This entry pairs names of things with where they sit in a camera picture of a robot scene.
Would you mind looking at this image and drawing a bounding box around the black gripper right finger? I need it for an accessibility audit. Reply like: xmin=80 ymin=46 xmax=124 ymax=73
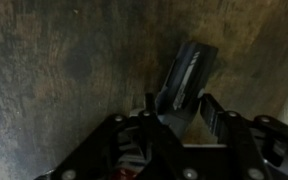
xmin=199 ymin=93 xmax=288 ymax=180

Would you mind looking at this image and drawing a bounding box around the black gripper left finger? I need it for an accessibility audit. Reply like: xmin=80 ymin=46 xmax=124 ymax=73
xmin=35 ymin=93 xmax=198 ymax=180

